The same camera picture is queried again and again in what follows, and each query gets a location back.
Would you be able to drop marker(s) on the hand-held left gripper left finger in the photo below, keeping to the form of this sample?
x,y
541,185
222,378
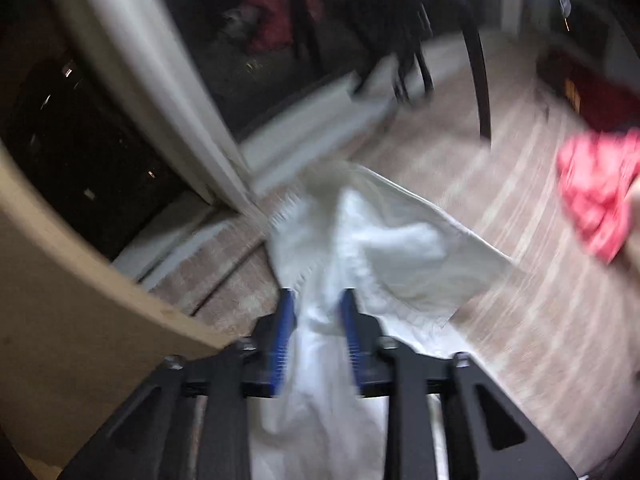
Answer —
x,y
285,340

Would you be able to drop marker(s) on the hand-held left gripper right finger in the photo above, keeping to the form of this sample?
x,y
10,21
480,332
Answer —
x,y
351,340

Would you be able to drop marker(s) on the white garment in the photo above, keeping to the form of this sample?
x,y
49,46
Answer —
x,y
390,240

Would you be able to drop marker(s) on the wooden cabinet panel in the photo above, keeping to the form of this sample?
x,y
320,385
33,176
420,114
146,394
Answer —
x,y
75,310

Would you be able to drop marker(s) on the black tripod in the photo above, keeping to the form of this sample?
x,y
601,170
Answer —
x,y
480,85

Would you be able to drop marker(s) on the pink garment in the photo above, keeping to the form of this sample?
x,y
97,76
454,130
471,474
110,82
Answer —
x,y
600,190

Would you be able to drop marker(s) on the dark red garment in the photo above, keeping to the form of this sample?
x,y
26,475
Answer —
x,y
600,95

